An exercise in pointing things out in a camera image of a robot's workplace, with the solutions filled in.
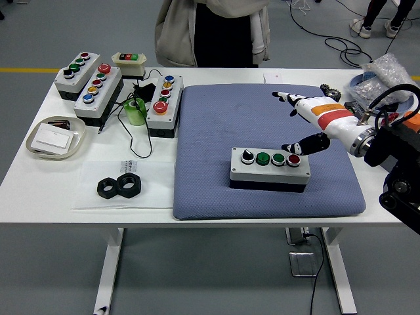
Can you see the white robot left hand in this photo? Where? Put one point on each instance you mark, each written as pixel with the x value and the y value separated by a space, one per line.
pixel 101 309

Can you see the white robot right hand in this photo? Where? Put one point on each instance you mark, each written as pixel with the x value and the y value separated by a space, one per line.
pixel 334 118

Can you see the grey four-button control box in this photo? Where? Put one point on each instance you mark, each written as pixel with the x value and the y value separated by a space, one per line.
pixel 269 172
pixel 82 75

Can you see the grey five-button mushroom box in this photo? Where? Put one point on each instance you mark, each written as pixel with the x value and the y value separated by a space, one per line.
pixel 160 121
pixel 98 98

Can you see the black module green terminals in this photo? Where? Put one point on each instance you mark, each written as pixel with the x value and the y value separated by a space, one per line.
pixel 357 107

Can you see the black metal gear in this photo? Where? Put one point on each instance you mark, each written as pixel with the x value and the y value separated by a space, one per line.
pixel 329 90

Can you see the white table leg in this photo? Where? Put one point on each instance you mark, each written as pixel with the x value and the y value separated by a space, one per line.
pixel 338 269
pixel 110 269

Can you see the bag of metal parts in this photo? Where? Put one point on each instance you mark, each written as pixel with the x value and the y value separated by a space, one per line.
pixel 367 90

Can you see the light blue plate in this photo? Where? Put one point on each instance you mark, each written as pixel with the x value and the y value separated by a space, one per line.
pixel 356 79

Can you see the small red part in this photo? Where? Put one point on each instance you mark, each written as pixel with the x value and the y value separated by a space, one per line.
pixel 393 115

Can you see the clear bubble wrap bag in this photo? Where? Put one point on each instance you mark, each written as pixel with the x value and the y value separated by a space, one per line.
pixel 390 72

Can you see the small white card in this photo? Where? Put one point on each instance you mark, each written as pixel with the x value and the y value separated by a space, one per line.
pixel 272 77

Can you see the orange cylinder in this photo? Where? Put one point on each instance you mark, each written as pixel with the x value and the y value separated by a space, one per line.
pixel 415 115

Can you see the person in background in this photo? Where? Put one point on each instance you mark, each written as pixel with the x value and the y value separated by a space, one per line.
pixel 370 16

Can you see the black hex nut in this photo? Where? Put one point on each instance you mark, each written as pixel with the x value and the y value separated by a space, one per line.
pixel 129 191
pixel 110 193

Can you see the blue-grey padded mat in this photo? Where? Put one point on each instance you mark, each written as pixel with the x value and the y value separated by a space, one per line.
pixel 213 138

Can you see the clear printed plastic bag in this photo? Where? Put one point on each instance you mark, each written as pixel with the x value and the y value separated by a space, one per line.
pixel 88 177

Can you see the metal floor outlet box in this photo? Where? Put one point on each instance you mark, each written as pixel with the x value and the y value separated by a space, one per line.
pixel 302 264

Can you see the beige shallow tray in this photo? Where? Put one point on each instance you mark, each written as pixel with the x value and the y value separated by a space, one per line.
pixel 78 131

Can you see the dark brown small item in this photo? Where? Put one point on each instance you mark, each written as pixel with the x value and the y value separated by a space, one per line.
pixel 60 124

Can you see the black power adapter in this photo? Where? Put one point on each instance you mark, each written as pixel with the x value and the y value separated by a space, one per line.
pixel 146 90

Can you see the green tape roll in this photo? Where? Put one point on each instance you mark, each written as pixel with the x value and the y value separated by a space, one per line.
pixel 135 116

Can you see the white switch plate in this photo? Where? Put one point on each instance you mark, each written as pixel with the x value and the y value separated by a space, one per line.
pixel 52 136

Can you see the cream three-button switch box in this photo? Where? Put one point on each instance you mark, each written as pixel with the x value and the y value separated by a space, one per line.
pixel 131 67

